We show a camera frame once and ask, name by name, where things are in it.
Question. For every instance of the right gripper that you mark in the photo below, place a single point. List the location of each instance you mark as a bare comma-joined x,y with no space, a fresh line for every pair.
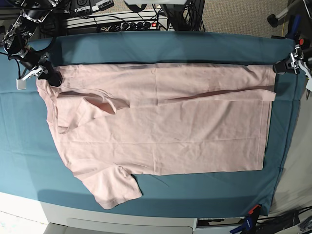
38,66

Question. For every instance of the black pliers right edge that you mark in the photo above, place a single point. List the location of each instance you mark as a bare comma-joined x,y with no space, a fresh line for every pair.
308,89

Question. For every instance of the pink T-shirt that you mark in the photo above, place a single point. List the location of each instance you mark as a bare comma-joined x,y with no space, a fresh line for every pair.
112,121

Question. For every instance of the orange black clamp lower right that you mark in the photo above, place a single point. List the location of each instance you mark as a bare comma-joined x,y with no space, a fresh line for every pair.
256,208

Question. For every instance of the black caster wheel leg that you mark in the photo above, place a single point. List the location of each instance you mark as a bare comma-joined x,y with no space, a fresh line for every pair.
274,19

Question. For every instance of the orange black clamp upper right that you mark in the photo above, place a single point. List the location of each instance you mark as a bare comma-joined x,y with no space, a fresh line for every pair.
304,43

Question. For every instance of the white power strip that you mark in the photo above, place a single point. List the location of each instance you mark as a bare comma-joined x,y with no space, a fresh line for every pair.
150,18

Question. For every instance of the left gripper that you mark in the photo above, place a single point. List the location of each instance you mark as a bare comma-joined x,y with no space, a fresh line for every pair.
298,59

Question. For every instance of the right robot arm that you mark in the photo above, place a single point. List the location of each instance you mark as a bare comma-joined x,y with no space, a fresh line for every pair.
16,40

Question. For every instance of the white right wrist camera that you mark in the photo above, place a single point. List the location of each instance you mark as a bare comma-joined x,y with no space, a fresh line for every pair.
21,84

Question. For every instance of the blue clamp top right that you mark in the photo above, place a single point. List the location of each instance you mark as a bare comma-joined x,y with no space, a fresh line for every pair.
293,27

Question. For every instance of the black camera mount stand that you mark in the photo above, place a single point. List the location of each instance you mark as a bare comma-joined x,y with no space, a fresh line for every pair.
175,16

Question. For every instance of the orange black clamp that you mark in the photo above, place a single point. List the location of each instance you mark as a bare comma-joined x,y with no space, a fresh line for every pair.
256,208
304,43

